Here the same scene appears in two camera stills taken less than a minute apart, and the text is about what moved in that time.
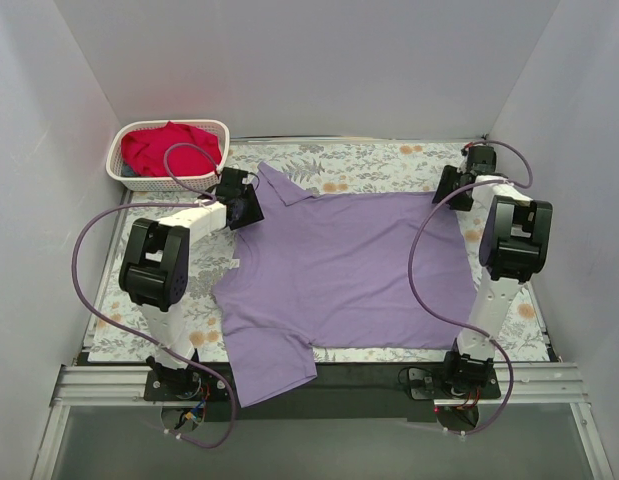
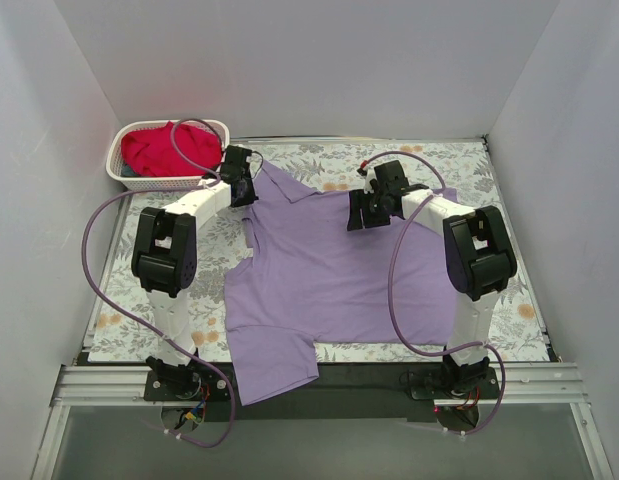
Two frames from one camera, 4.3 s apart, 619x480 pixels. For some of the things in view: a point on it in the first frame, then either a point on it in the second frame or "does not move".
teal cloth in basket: [127, 171] does not move
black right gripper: [450, 189] to [364, 211]
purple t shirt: [379, 270] does not move
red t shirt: [146, 149] does not move
